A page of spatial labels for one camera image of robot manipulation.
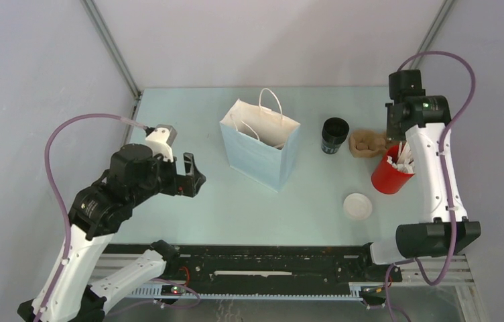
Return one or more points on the light blue paper bag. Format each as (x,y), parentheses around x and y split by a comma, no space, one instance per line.
(260,141)

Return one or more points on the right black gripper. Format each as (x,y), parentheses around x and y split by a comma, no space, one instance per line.
(393,133)

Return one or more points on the white paper straw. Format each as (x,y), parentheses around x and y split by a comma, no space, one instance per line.
(402,152)

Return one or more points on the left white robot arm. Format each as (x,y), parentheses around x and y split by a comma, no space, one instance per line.
(94,218)

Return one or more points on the red cup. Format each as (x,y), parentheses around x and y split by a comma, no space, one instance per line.
(386,178)

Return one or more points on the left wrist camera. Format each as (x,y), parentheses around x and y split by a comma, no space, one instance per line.
(160,140)

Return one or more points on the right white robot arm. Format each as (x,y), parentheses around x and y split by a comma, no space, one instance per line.
(444,229)

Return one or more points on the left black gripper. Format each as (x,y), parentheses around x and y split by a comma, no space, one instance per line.
(198,178)

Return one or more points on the brown cardboard cup carrier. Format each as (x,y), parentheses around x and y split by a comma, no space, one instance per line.
(366,143)

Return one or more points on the white plastic lid on table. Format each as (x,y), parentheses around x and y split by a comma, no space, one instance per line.
(357,206)

